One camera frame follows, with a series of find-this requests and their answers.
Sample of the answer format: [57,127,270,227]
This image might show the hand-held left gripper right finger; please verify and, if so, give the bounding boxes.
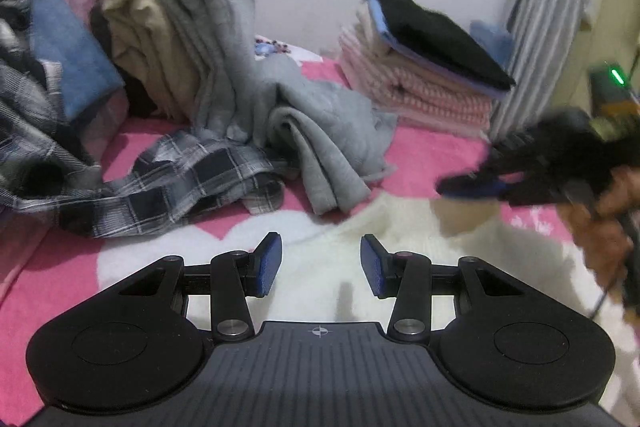
[360,234,523,340]

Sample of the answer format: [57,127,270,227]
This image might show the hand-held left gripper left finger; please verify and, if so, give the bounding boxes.
[117,232,283,340]

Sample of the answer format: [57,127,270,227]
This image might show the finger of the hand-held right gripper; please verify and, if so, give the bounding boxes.
[437,172,511,202]

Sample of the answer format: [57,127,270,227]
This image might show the white fuzzy sweater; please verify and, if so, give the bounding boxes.
[270,192,640,413]

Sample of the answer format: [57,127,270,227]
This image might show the stack of folded clothes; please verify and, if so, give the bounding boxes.
[339,4,493,138]

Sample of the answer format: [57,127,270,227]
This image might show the person's right hand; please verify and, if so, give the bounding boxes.
[565,167,640,323]

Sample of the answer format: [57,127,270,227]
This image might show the pink floral blanket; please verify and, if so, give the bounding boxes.
[0,0,640,427]

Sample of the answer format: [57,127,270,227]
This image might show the grey striped curtain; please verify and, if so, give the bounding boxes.
[490,0,593,142]

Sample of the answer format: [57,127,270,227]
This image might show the black white plaid shirt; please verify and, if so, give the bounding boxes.
[0,0,286,240]

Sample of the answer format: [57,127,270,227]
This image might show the grey quilted garment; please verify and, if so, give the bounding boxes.
[255,57,398,215]

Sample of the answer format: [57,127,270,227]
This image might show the black folded garment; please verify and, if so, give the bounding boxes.
[361,0,517,92]

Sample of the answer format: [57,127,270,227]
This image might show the grey sweatshirt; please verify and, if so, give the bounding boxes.
[160,0,281,148]

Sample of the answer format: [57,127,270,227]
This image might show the khaki pants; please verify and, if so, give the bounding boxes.
[100,0,201,122]

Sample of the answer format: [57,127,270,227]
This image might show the blue fleece garment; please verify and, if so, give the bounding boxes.
[30,0,126,120]

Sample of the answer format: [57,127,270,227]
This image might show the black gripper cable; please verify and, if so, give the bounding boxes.
[590,274,626,323]

